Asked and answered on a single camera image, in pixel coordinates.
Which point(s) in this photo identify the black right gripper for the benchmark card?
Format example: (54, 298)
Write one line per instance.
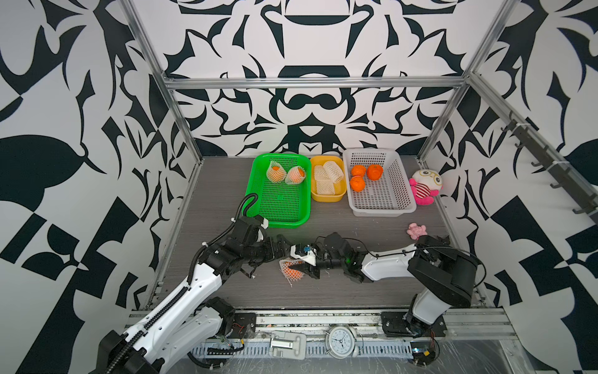
(307, 269)

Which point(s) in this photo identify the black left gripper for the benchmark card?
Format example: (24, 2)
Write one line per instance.
(270, 252)

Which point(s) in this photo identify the white foam net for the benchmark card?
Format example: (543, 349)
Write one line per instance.
(320, 174)
(333, 171)
(290, 262)
(325, 188)

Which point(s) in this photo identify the netted orange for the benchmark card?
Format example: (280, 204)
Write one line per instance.
(295, 176)
(375, 172)
(294, 273)
(357, 183)
(275, 172)

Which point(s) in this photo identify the orange being unwrapped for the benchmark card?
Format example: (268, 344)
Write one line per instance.
(358, 171)

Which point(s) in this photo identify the white perforated plastic basket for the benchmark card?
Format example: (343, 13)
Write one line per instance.
(390, 196)

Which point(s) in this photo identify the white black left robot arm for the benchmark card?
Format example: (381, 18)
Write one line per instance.
(192, 312)

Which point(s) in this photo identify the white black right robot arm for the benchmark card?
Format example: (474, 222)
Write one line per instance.
(447, 274)

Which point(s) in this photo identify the green plastic basket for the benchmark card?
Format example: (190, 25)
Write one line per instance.
(283, 205)

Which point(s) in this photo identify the yellow plastic tub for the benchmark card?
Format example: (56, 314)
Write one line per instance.
(341, 188)

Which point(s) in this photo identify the white rectangular device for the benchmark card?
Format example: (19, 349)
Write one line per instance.
(288, 345)

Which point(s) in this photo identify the white analog clock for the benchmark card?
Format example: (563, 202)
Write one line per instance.
(341, 342)

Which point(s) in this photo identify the small pink pig toy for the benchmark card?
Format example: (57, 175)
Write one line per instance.
(415, 231)

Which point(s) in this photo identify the pink white plush doll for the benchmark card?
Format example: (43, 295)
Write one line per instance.
(425, 185)

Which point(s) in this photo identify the small circuit board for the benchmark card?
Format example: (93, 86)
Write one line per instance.
(423, 354)

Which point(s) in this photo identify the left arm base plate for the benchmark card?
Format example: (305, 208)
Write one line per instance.
(237, 326)

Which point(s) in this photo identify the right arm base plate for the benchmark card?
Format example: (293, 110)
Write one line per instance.
(405, 325)

